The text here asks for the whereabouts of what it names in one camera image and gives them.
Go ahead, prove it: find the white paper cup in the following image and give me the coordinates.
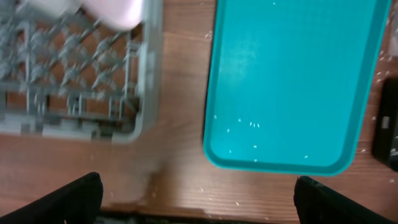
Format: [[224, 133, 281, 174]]
[[26, 0, 83, 18]]

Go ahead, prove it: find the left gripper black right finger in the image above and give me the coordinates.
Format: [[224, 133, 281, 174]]
[[294, 176, 395, 224]]

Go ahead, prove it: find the teal plastic tray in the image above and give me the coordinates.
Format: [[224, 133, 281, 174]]
[[203, 0, 392, 176]]

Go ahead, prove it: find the grey dishwasher rack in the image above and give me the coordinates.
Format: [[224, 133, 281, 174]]
[[1, 1, 164, 144]]

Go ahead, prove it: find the black tray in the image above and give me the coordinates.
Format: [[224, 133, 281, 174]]
[[371, 77, 397, 172]]

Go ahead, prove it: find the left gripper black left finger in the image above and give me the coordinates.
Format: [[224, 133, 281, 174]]
[[1, 172, 103, 223]]

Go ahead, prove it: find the large white plate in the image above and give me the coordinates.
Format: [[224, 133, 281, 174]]
[[81, 0, 145, 31]]

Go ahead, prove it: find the clear plastic bin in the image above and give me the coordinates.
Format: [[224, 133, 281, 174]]
[[389, 11, 397, 58]]

